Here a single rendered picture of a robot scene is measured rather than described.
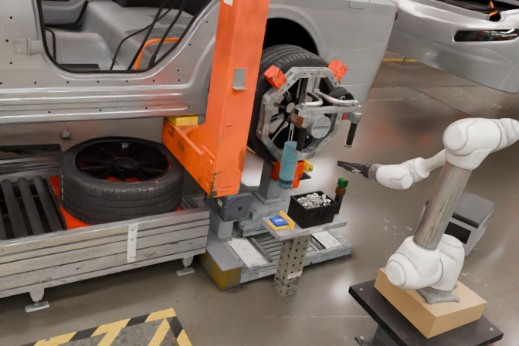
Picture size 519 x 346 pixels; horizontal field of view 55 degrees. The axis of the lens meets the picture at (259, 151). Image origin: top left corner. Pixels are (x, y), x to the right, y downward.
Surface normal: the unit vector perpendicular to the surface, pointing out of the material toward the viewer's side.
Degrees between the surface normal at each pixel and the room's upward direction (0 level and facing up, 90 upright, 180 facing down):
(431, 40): 89
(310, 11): 90
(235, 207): 90
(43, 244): 90
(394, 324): 0
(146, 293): 0
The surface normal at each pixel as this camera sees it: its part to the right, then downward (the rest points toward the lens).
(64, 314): 0.16, -0.90
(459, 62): -0.65, 0.47
